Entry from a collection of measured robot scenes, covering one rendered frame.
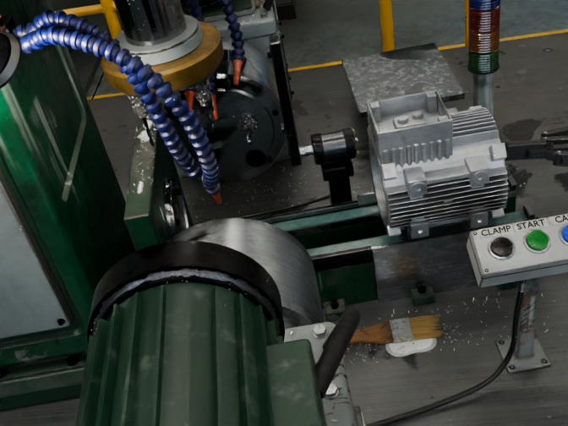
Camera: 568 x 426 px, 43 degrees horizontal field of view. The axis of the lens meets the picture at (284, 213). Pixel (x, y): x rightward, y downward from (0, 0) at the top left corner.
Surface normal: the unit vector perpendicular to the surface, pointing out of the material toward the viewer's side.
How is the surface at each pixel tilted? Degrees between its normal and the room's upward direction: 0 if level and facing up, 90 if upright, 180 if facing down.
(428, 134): 90
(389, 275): 90
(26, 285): 90
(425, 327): 2
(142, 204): 0
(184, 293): 13
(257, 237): 28
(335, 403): 0
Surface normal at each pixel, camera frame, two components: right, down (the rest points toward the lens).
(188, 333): 0.11, -0.79
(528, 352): 0.09, 0.61
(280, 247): 0.56, -0.69
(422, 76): -0.15, -0.77
